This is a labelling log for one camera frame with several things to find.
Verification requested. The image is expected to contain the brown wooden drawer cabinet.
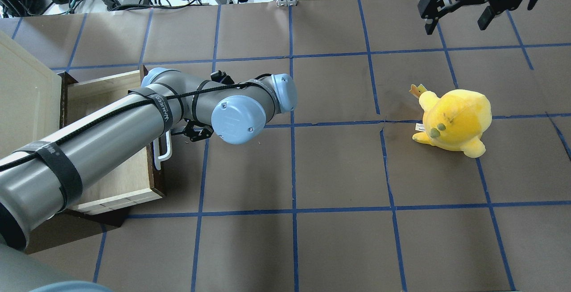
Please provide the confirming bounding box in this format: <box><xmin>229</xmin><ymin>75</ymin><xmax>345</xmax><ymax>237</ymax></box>
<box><xmin>22</xmin><ymin>65</ymin><xmax>166</xmax><ymax>255</ymax></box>

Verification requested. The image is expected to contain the yellow plush toy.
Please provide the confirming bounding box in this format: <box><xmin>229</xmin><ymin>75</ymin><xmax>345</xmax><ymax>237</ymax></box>
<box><xmin>410</xmin><ymin>84</ymin><xmax>493</xmax><ymax>158</ymax></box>

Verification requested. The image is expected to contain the wooden drawer with white handle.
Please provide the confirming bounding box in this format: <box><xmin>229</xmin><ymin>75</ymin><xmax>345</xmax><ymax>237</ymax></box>
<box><xmin>65</xmin><ymin>66</ymin><xmax>172</xmax><ymax>215</ymax></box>

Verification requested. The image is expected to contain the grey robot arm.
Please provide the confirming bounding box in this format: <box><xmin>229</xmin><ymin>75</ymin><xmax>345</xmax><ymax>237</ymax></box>
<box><xmin>0</xmin><ymin>68</ymin><xmax>298</xmax><ymax>292</ymax></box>

